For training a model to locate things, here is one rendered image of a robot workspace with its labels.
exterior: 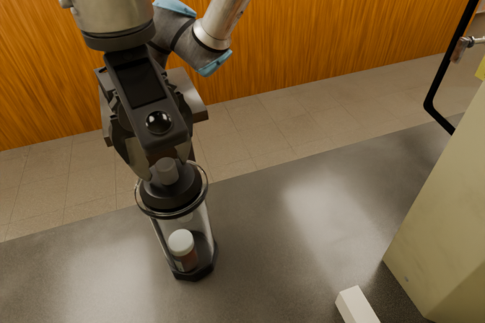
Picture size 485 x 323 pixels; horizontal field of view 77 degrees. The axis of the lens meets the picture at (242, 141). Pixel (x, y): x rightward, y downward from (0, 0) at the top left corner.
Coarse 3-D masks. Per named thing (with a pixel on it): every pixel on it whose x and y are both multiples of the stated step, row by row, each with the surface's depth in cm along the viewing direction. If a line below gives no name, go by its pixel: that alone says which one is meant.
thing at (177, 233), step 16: (144, 208) 42; (176, 208) 42; (160, 224) 45; (176, 224) 44; (192, 224) 46; (208, 224) 51; (176, 240) 47; (192, 240) 48; (208, 240) 52; (176, 256) 51; (192, 256) 51; (208, 256) 55; (192, 272) 55
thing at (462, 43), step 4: (460, 40) 67; (464, 40) 67; (468, 40) 66; (456, 44) 69; (460, 44) 67; (464, 44) 67; (468, 44) 68; (456, 48) 69; (460, 48) 68; (464, 48) 68; (456, 52) 69; (460, 52) 68; (452, 56) 71; (456, 56) 70; (460, 56) 69; (452, 60) 71; (456, 60) 70
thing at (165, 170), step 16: (160, 160) 42; (176, 160) 47; (160, 176) 42; (176, 176) 43; (192, 176) 44; (144, 192) 43; (160, 192) 42; (176, 192) 42; (192, 192) 43; (160, 208) 42
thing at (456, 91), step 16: (480, 0) 64; (480, 16) 64; (464, 32) 68; (480, 32) 65; (480, 48) 65; (464, 64) 70; (480, 64) 66; (448, 80) 75; (464, 80) 70; (480, 80) 66; (448, 96) 75; (464, 96) 71; (448, 112) 76; (464, 112) 71
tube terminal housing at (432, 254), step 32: (480, 96) 33; (480, 128) 33; (448, 160) 38; (480, 160) 34; (448, 192) 40; (480, 192) 35; (416, 224) 47; (448, 224) 41; (480, 224) 36; (384, 256) 57; (416, 256) 49; (448, 256) 42; (480, 256) 37; (416, 288) 51; (448, 288) 44; (480, 288) 40; (448, 320) 48; (480, 320) 45
